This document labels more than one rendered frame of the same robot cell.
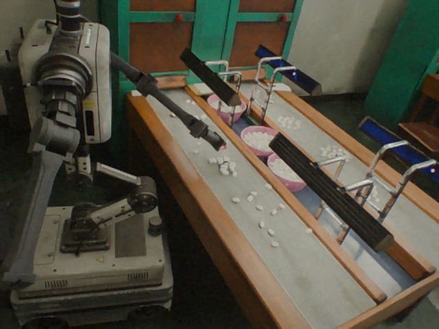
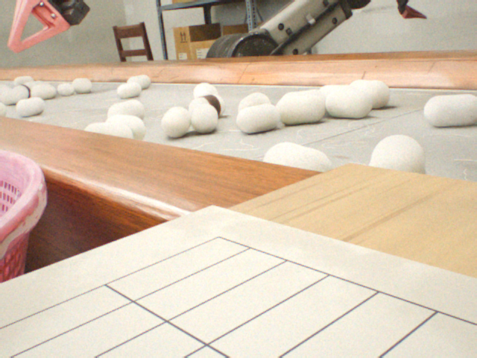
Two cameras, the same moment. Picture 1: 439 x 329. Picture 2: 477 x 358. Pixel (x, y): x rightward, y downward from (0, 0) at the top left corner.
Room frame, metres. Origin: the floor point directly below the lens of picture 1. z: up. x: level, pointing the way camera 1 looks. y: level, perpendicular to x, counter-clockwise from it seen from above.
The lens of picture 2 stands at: (2.31, 0.17, 0.81)
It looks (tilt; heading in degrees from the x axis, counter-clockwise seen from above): 16 degrees down; 175
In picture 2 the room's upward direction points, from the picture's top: 6 degrees counter-clockwise
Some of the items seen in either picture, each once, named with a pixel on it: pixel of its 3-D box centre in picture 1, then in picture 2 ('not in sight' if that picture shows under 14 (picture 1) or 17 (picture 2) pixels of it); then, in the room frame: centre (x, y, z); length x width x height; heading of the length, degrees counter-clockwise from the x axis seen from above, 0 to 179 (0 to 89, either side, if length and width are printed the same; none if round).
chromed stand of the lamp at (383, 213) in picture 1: (387, 190); not in sight; (1.33, -0.82, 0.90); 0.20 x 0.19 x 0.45; 34
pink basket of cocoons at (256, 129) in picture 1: (261, 144); not in sight; (1.80, -0.26, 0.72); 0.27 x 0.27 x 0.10
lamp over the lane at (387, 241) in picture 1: (324, 182); not in sight; (1.06, -0.42, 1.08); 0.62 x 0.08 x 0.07; 34
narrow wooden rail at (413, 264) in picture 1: (298, 157); not in sight; (1.75, -0.49, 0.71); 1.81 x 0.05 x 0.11; 34
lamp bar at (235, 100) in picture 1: (208, 73); not in sight; (1.86, 0.13, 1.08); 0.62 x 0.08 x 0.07; 34
